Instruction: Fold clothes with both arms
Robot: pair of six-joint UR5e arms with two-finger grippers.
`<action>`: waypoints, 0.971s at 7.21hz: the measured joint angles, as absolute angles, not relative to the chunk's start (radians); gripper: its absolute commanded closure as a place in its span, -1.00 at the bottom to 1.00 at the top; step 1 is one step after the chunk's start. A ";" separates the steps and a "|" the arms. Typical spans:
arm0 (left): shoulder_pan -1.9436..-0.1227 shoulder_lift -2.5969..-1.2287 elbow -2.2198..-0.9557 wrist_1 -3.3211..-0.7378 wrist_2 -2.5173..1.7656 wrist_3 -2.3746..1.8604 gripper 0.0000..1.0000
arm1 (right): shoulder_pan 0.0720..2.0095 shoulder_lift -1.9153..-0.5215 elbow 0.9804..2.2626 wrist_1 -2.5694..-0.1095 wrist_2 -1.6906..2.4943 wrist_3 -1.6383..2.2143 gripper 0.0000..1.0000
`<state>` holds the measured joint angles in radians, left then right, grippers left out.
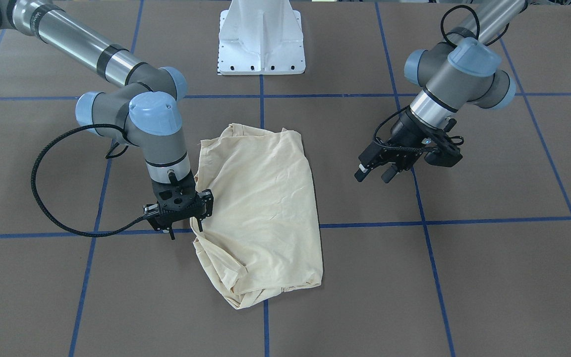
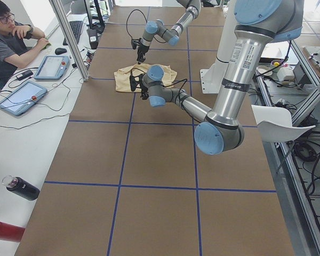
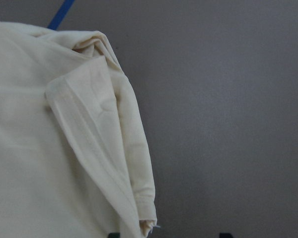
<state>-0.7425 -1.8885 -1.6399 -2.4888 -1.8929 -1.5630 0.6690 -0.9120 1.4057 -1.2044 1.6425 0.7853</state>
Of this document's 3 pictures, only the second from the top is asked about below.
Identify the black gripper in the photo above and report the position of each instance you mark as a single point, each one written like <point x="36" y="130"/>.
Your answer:
<point x="141" y="48"/>
<point x="143" y="89"/>

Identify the yellow long sleeve shirt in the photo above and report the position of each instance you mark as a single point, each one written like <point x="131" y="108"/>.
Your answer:
<point x="122" y="76"/>

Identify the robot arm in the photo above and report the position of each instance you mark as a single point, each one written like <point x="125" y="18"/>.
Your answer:
<point x="257" y="24"/>
<point x="171" y="36"/>

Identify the black keyboard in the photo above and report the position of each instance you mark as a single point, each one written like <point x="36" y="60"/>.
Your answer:
<point x="76" y="27"/>

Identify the black computer mouse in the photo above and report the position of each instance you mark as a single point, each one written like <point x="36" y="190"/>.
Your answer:
<point x="59" y="51"/>

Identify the upper blue teach pendant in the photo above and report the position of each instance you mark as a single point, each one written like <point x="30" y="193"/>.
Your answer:
<point x="52" y="67"/>

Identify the blue teach pendant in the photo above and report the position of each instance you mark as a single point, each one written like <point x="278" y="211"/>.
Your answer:
<point x="23" y="98"/>
<point x="52" y="67"/>

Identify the lower blue teach pendant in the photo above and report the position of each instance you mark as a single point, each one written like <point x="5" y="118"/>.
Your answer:
<point x="23" y="98"/>

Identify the seated person in grey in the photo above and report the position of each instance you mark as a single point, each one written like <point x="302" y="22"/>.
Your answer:
<point x="19" y="44"/>

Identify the white plastic chair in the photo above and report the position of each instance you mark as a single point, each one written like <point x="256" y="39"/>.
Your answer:
<point x="275" y="124"/>

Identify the black water bottle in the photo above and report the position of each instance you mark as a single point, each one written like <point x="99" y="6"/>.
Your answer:
<point x="20" y="187"/>

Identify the red water bottle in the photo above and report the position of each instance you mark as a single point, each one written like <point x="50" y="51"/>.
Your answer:
<point x="10" y="232"/>

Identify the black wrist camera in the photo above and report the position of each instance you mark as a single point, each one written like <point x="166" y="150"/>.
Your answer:
<point x="135" y="43"/>
<point x="135" y="81"/>

